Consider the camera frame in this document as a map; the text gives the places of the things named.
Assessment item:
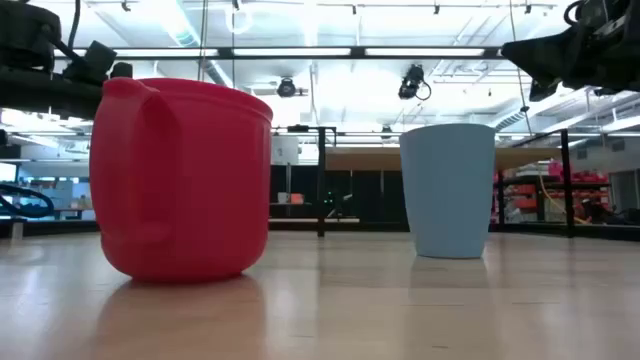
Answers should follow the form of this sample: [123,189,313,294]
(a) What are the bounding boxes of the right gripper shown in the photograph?
[501,0,640,103]

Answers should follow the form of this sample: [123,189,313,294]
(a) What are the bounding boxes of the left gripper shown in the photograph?
[0,66,105,122]

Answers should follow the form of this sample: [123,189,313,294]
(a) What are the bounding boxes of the light blue plastic cup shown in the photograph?
[398,123,497,260]

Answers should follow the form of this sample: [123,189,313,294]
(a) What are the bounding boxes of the red plastic mug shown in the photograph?
[88,76,275,285]

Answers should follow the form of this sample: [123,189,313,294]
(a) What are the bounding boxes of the rack with red bins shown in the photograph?
[492,159,614,226]

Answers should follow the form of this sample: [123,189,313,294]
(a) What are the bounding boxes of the black partition panels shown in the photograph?
[269,164,409,225]

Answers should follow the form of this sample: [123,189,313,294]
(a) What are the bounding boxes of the thin hanging cable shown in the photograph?
[508,0,533,137]

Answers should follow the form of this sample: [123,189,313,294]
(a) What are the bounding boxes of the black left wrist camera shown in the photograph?
[62,40,134,86]

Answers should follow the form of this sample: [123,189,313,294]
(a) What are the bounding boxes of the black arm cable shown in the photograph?
[67,0,82,50]

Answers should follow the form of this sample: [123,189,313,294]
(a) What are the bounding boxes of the black corrugated cable hose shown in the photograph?
[0,182,56,220]

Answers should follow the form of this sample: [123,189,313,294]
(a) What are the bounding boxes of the yellow cable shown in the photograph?
[537,174,591,226]

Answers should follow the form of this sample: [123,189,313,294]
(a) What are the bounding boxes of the black ceiling camera with cable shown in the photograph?
[397,63,433,102]

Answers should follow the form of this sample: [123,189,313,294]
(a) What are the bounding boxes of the wooden shelf with black frame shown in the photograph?
[272,124,576,239]

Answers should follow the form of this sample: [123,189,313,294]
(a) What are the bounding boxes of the black overhead frame bar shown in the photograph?
[54,46,506,61]

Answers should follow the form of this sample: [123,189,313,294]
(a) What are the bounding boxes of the white hanging ring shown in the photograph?
[224,3,254,36]

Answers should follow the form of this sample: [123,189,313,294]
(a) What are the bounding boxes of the black table border rail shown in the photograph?
[0,218,640,242]

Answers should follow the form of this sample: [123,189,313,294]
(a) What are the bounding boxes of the round black ceiling camera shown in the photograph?
[276,76,299,99]

